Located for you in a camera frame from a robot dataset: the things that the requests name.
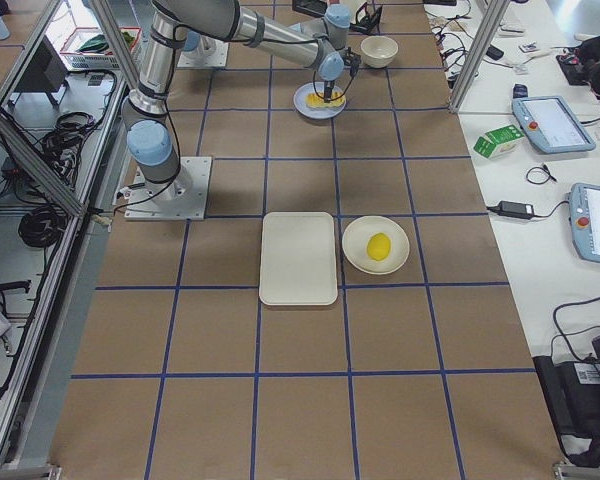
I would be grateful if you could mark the upper blue teach pendant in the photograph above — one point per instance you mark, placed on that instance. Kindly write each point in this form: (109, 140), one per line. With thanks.
(550, 125)

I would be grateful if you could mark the cream plate in rack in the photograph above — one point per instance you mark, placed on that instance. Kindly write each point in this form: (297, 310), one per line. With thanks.
(357, 8)

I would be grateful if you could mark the green white carton box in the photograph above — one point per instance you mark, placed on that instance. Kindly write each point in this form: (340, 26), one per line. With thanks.
(497, 142)

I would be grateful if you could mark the aluminium frame post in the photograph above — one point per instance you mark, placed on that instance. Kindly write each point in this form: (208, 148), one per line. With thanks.
(482, 40)

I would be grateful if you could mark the yellow lemon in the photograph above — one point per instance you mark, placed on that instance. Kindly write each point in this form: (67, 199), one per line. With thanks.
(379, 247)

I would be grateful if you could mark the black power adapter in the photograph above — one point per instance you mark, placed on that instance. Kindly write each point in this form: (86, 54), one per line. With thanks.
(516, 210)

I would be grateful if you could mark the black dish rack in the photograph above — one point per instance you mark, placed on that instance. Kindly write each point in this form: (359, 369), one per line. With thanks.
(317, 8)

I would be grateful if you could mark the lower blue teach pendant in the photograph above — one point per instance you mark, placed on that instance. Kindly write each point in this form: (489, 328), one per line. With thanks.
(584, 220)

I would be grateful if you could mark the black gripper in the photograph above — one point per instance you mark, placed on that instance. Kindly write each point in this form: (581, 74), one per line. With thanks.
(328, 84)

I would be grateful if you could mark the cream bowl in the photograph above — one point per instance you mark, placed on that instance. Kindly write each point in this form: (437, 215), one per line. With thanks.
(378, 51)

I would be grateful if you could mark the blue teach pendant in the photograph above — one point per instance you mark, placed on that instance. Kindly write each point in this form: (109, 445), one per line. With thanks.
(584, 220)
(550, 125)

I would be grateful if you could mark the blue plate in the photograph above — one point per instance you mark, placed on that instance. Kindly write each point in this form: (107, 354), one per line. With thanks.
(316, 114)

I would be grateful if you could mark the white rectangular tray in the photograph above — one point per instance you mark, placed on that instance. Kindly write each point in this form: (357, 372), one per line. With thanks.
(298, 259)

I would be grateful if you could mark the cream round plate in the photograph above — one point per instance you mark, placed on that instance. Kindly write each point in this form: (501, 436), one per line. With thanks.
(356, 236)

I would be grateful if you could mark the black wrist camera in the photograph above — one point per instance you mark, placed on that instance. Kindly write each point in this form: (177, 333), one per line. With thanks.
(352, 61)

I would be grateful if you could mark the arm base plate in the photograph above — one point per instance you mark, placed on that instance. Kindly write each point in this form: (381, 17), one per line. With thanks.
(216, 61)
(185, 199)

